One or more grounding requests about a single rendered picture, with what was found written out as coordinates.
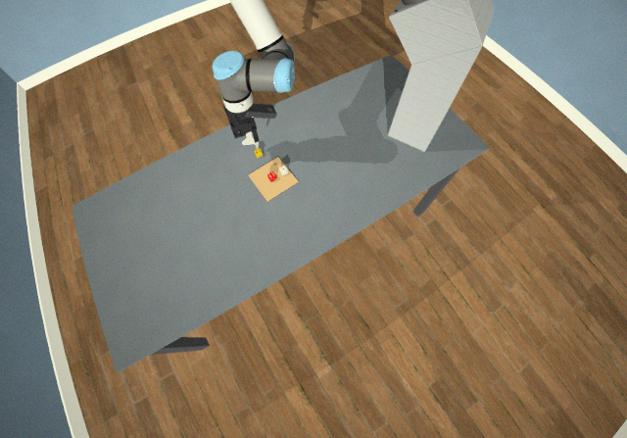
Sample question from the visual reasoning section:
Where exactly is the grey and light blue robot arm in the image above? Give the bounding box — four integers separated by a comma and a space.
213, 0, 295, 119

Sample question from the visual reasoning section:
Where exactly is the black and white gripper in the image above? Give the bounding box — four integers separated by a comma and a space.
223, 105, 260, 149

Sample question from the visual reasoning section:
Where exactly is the tan flat mat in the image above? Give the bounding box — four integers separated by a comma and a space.
249, 157, 299, 201

